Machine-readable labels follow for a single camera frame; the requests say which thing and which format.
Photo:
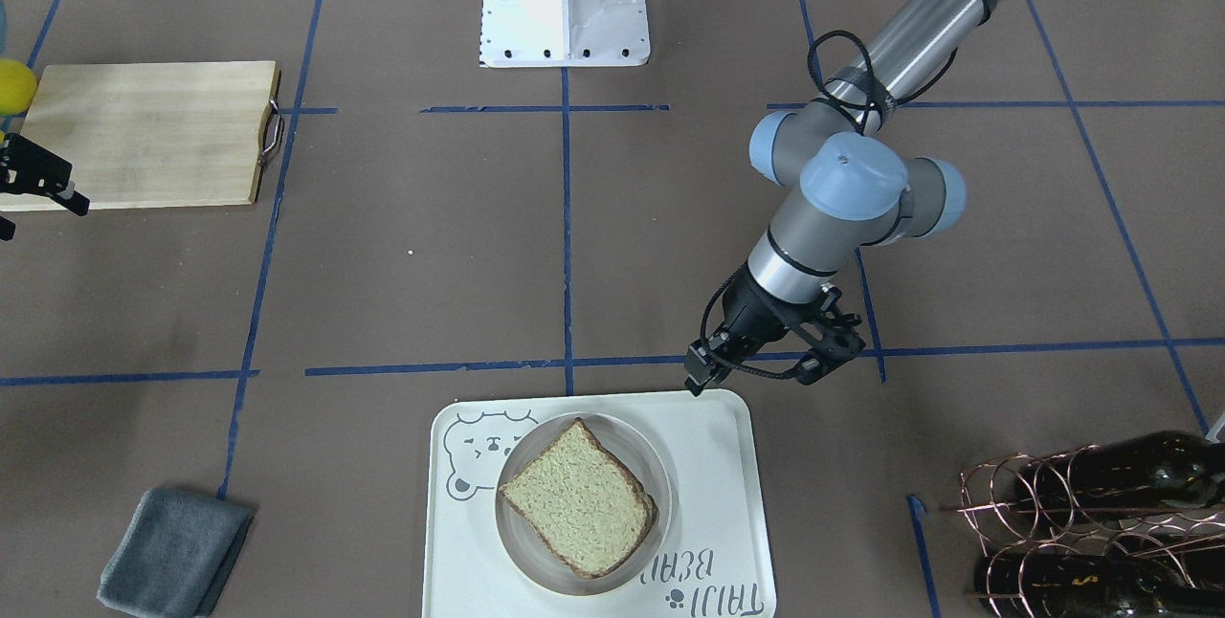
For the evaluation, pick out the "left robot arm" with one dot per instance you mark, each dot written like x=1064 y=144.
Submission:
x=847 y=191

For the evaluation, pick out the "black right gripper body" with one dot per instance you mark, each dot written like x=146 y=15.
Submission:
x=32 y=169

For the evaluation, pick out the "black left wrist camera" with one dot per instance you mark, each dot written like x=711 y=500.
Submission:
x=830 y=334

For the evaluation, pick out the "cream bear tray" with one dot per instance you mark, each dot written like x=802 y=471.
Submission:
x=714 y=562

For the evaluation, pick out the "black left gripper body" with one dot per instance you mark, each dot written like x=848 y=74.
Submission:
x=752 y=312

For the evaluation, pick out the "wooden cutting board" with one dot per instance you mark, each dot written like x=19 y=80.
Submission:
x=157 y=135

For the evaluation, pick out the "dark wine bottle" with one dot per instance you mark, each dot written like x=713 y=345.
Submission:
x=1047 y=584
x=1165 y=470

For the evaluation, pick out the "dark wine bottle upper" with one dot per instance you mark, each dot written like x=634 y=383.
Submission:
x=1165 y=470

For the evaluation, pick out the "grey folded cloth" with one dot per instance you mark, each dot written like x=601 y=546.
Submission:
x=177 y=555

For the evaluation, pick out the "dark wine bottle lower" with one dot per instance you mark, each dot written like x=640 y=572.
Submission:
x=1047 y=584

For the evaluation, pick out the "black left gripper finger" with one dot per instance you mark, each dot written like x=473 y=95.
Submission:
x=705 y=367

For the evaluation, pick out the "yellow lemon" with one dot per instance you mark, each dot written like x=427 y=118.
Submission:
x=17 y=87

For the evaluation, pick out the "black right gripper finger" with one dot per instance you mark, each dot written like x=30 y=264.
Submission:
x=7 y=229
x=71 y=200

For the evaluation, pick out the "copper wire bottle rack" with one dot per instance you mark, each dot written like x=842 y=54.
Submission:
x=1189 y=541

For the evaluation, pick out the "bread slice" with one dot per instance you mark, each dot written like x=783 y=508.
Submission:
x=582 y=502

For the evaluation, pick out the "white round plate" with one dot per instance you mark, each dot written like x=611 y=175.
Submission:
x=531 y=557

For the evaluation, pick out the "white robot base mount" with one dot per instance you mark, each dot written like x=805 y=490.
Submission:
x=558 y=33

